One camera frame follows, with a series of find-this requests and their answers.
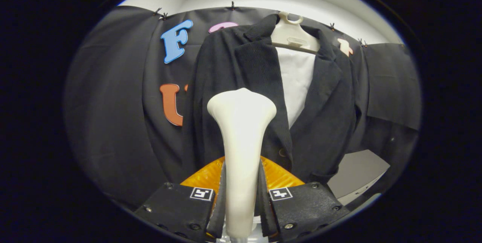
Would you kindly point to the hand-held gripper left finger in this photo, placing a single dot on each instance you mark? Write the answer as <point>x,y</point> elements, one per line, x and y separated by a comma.
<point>220,213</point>

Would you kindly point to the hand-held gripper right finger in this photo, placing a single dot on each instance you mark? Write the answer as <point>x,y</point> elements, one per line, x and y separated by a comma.
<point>264,213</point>

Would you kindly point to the white garment steamer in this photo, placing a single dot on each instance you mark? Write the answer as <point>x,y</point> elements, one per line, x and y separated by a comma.
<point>241,122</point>

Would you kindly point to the black blazer jacket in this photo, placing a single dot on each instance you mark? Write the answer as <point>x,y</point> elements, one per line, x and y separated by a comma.
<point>327,115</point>

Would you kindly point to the white shirt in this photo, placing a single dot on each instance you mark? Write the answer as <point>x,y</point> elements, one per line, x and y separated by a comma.
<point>297,81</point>

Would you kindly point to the white clothes hanger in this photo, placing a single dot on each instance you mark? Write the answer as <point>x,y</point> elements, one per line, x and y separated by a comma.
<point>292,34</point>

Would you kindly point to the grey cabinet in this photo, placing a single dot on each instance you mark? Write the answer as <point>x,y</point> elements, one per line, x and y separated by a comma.
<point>357,171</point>

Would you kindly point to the black backdrop cloth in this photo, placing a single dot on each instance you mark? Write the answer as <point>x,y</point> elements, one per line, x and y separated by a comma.
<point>113,103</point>

